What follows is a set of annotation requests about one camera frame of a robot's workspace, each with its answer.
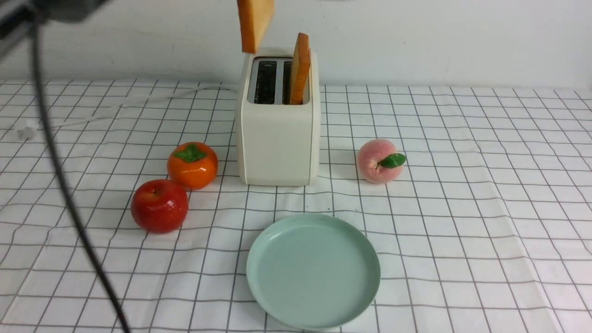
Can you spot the toasted bread slice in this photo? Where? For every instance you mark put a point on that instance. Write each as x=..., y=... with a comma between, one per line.
x=301, y=62
x=254, y=18

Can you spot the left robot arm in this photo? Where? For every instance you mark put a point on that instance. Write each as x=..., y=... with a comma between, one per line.
x=18, y=17

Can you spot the cream white toaster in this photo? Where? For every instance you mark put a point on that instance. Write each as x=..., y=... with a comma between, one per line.
x=277, y=144

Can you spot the pink peach with leaf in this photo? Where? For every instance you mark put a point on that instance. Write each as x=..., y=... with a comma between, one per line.
x=379, y=162

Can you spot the orange persimmon with leaf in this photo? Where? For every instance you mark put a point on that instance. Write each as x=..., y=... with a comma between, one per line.
x=193, y=165

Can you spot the light green round plate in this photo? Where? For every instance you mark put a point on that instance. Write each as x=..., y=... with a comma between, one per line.
x=313, y=271

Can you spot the red apple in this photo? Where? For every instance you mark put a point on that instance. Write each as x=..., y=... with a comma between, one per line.
x=159, y=206

